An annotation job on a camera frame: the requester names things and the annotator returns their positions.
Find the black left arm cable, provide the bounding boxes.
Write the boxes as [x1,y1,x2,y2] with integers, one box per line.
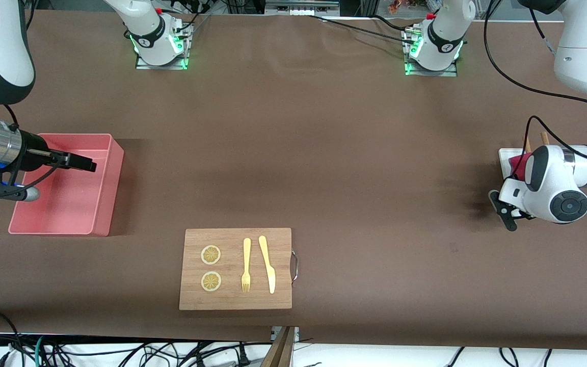
[484,0,587,119]

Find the yellow plastic knife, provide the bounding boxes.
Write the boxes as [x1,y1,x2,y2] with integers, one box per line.
[258,235,276,295]

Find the wooden cutting board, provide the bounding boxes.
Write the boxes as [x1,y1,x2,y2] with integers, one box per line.
[179,228,292,310]

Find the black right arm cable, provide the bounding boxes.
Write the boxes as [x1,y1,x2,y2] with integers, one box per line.
[0,103,65,198]

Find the small metal bracket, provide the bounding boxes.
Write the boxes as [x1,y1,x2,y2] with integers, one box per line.
[271,326,300,342]

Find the brown wooden beam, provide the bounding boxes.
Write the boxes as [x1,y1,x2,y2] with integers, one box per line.
[260,326,294,367]

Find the yellow plastic fork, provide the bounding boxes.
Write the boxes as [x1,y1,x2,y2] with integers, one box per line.
[242,238,252,293]

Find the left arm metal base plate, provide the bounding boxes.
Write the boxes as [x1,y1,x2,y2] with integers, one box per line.
[404,28,458,77]

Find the colourful background clutter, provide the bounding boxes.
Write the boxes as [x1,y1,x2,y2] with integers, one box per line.
[388,0,442,13]

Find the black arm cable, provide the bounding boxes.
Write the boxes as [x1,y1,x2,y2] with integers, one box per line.
[484,0,587,119]
[0,103,65,198]

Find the grey metal device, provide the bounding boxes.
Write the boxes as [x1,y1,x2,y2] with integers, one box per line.
[265,0,340,16]

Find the short black table cable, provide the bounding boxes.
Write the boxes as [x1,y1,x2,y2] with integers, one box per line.
[372,14,407,31]

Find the long black table cable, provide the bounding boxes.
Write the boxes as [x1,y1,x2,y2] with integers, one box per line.
[308,14,419,44]

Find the pink plastic bin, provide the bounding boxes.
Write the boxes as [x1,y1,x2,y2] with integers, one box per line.
[8,133,124,237]

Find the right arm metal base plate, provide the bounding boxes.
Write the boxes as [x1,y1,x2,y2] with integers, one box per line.
[136,20,190,70]

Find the red cloth napkin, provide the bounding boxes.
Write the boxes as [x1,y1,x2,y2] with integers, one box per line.
[508,153,535,179]

